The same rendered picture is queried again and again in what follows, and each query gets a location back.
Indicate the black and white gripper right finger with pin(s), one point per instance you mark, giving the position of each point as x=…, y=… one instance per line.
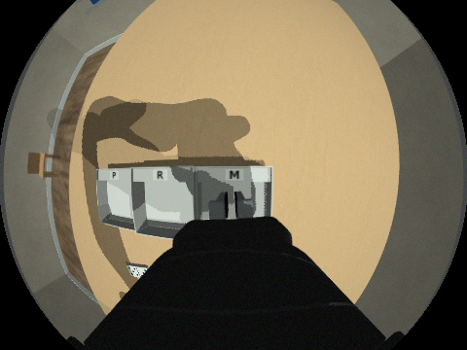
x=243, y=207

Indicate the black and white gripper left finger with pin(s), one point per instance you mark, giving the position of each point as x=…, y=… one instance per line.
x=219, y=208

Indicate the grey domino with black dots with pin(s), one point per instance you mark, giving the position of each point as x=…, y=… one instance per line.
x=136, y=270

